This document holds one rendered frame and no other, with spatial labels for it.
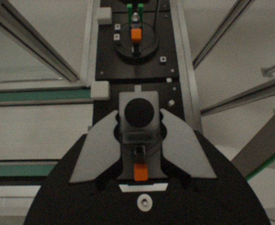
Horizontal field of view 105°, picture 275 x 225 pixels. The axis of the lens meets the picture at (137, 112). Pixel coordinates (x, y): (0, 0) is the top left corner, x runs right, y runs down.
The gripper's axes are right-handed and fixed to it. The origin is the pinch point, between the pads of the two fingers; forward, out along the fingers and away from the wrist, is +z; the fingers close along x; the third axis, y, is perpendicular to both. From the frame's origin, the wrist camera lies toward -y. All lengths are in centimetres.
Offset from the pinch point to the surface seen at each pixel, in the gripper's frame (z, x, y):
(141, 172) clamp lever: -1.6, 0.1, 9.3
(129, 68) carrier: 22.2, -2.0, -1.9
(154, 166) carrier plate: 4.8, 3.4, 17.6
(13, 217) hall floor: 30, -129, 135
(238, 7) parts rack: 15.1, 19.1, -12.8
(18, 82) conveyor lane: 22.0, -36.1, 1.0
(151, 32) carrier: 27.4, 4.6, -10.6
